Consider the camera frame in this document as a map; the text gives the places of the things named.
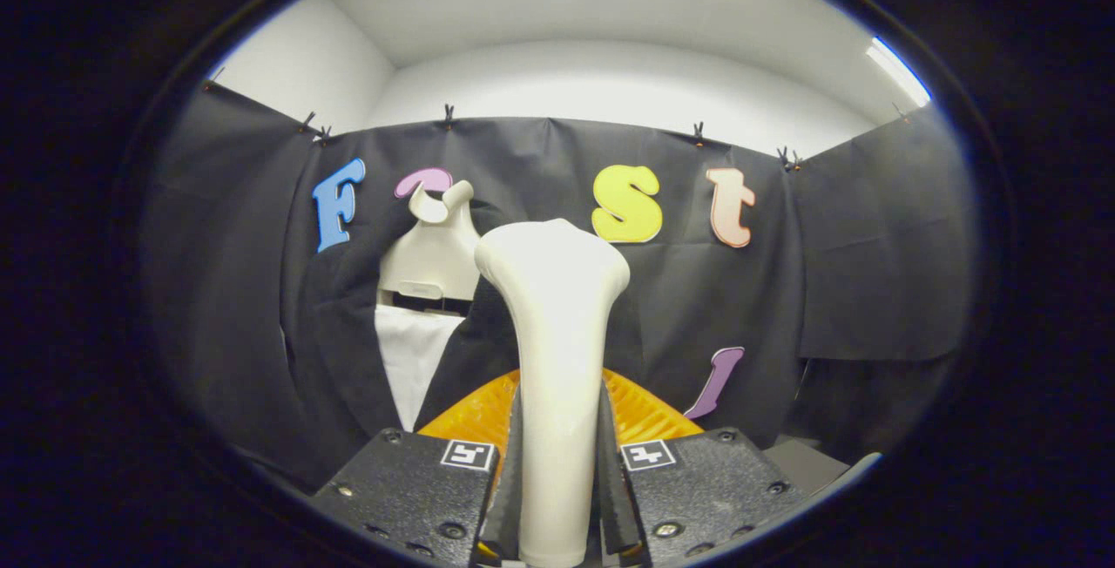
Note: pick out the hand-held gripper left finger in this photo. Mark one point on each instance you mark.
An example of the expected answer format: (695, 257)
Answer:
(418, 490)

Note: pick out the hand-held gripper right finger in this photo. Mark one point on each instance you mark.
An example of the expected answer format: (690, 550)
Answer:
(706, 485)

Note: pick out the white shirt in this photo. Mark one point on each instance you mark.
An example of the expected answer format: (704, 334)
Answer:
(409, 359)

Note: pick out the black blazer jacket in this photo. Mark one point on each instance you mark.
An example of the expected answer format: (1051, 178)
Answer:
(340, 359)

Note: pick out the white garment steamer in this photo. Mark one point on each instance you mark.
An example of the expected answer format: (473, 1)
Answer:
(557, 333)

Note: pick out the grey cabinet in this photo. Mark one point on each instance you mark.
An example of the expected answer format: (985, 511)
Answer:
(806, 463)

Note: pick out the white plastic hanger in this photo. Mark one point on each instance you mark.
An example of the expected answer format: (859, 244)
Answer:
(431, 263)

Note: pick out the black backdrop cloth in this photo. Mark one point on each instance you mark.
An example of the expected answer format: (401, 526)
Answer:
(871, 246)

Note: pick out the row of black cloth clips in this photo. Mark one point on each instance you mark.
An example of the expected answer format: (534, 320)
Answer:
(449, 115)

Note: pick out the narrow ceiling light panel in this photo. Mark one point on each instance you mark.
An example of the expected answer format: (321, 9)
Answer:
(897, 71)

